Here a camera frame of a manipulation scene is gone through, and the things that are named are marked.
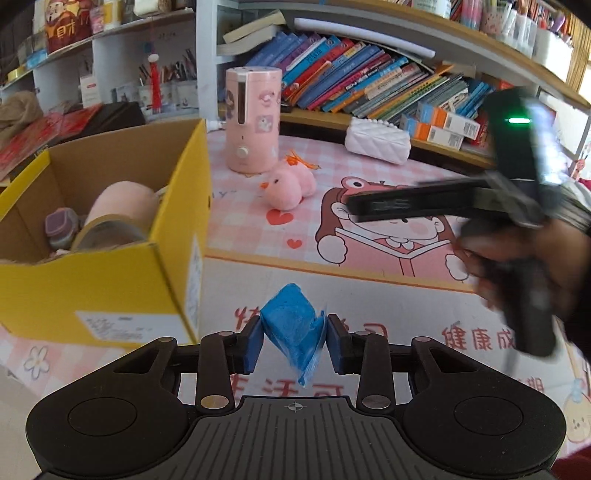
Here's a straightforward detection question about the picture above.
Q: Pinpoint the pink checked cartoon tablecloth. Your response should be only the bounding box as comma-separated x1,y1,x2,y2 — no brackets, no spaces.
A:
0,131,591,444

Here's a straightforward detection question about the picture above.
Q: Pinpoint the wooden bookshelf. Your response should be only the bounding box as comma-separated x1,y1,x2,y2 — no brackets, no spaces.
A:
198,0,591,169

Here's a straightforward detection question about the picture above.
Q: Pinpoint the pink chick plush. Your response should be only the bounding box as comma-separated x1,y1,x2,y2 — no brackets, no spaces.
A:
259,154,318,208

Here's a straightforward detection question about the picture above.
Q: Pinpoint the white quilted purse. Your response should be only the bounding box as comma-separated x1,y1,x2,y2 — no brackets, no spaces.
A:
345,116,411,165

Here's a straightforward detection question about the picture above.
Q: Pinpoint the white card box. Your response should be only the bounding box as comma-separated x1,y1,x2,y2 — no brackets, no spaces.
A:
78,74,101,108

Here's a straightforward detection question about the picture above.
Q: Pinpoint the grey blue toy truck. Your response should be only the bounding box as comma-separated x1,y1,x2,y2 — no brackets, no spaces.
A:
45,208,86,252

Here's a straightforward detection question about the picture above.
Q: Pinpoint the white pen holder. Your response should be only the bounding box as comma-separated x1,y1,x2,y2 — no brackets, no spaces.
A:
161,78,199,112
139,83,162,114

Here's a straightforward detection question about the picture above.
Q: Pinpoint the white storage container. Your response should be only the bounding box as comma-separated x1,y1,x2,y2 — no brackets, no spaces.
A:
531,30,573,70

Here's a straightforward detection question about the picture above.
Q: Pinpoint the white round jar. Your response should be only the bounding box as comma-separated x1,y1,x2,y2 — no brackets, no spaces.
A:
411,0,452,19

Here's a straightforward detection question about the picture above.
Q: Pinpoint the row of colourful books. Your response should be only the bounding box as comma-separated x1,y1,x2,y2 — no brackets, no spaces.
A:
245,32,497,121

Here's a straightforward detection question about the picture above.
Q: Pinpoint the maroon clothing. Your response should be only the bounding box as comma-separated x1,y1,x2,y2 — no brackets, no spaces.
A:
551,445,591,480

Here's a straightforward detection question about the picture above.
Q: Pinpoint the pink cylindrical humidifier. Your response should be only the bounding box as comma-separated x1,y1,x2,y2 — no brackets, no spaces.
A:
225,66,282,175

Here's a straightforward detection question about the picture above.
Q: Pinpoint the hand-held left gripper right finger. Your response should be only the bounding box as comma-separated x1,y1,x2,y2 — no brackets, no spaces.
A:
325,314,481,411

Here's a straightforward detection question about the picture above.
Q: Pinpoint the red fortune god container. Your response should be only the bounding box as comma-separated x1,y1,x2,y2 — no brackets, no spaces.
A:
44,0,95,52

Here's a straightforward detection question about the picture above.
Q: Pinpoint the yellow tape roll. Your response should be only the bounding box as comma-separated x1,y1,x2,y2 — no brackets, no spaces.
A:
69,219,148,252

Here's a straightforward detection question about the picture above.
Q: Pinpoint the pink pig plush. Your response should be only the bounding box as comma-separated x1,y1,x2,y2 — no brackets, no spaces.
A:
83,181,158,236

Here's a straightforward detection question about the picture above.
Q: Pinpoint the blue plastic packet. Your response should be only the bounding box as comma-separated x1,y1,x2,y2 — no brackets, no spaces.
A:
259,283,326,387

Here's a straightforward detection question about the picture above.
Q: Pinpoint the pink pen cup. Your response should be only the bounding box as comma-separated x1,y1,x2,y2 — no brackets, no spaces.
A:
480,7,509,35

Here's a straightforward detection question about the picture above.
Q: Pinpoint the orange white carton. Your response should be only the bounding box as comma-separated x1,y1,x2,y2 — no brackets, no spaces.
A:
418,102,479,139
399,113,464,149

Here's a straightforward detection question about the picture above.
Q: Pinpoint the pastel bottle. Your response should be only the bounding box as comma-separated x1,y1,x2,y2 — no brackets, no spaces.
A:
459,0,481,28

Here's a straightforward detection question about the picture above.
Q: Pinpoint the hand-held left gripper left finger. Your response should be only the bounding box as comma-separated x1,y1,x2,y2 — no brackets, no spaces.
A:
113,318,265,411

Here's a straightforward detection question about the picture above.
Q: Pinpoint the person's right hand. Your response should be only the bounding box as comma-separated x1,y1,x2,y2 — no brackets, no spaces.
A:
455,217,591,324

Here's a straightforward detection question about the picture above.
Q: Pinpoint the thick pale-paged book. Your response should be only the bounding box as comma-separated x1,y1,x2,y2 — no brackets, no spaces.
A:
217,28,278,57
223,10,288,42

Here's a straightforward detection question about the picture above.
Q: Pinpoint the brown crumpled cloth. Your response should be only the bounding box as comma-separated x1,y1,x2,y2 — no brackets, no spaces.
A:
0,90,44,134

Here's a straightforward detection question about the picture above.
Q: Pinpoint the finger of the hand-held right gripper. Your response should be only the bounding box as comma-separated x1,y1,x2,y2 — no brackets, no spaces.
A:
346,178,490,223

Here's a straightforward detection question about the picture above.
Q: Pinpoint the yellow cardboard box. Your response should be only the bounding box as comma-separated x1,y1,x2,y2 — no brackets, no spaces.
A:
0,117,213,349

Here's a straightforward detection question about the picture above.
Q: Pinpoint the white paper roll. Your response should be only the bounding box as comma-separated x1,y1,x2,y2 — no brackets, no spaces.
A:
293,17,437,58

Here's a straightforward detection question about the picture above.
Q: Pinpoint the white shelf unit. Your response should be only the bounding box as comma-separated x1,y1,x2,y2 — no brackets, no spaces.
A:
0,0,232,121

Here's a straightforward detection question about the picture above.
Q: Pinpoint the red tassel ornament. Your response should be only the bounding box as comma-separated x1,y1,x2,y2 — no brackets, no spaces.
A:
147,53,164,114

